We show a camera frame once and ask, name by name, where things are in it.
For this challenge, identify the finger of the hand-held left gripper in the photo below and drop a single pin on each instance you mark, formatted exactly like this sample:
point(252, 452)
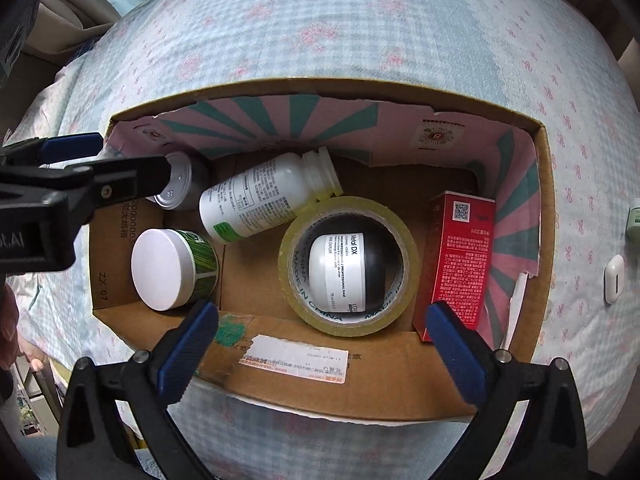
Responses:
point(70, 146)
point(130, 177)

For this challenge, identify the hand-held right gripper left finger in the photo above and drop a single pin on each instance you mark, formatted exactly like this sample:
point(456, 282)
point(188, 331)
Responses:
point(187, 345)

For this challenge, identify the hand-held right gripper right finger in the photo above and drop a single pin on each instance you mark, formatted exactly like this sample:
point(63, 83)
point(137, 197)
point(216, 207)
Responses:
point(457, 355)

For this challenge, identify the small silver lid can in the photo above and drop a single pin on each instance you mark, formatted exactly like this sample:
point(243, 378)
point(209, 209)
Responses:
point(187, 185)

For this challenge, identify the green jar white lid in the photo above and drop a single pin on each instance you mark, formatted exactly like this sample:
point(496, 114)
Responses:
point(160, 267)

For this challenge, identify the red carton box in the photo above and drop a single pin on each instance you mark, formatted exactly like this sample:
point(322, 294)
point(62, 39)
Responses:
point(460, 260)

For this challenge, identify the cardboard box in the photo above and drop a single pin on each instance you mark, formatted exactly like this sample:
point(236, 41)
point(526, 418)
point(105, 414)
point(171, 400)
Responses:
point(300, 360)

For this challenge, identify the white plastic bottle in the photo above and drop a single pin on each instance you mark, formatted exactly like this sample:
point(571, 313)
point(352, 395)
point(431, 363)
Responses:
point(250, 195)

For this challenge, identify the yellow tape roll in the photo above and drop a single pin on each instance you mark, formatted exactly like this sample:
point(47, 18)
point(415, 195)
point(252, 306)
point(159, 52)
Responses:
point(290, 265)

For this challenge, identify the black white jar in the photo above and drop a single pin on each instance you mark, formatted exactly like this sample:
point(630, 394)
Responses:
point(340, 270)

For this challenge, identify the white earbuds case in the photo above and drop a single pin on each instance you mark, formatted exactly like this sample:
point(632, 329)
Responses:
point(614, 280)

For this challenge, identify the small white green container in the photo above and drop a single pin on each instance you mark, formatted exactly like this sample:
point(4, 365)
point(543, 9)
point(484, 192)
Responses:
point(635, 220)

